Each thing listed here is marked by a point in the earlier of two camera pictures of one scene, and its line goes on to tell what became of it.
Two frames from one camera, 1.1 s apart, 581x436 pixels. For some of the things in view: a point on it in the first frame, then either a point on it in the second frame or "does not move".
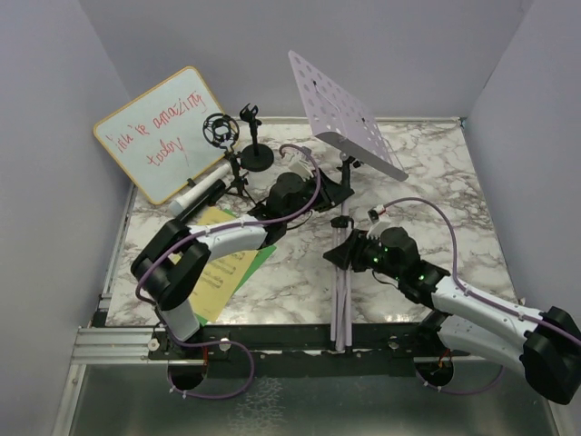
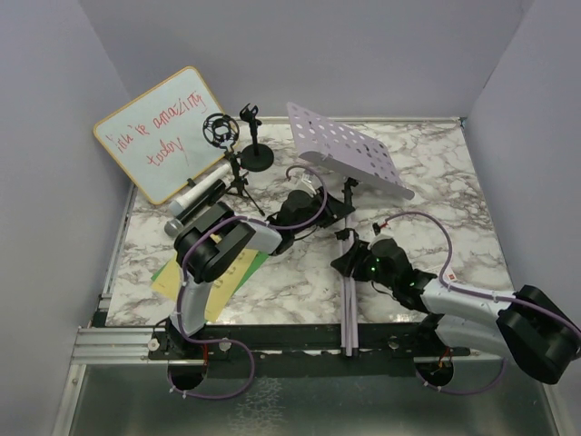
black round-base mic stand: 256,157 does not move
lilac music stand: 337,120 to 353,159
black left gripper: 331,193 to 334,210
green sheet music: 261,256 does not move
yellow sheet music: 223,272 does not move
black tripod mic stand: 222,131 does not move
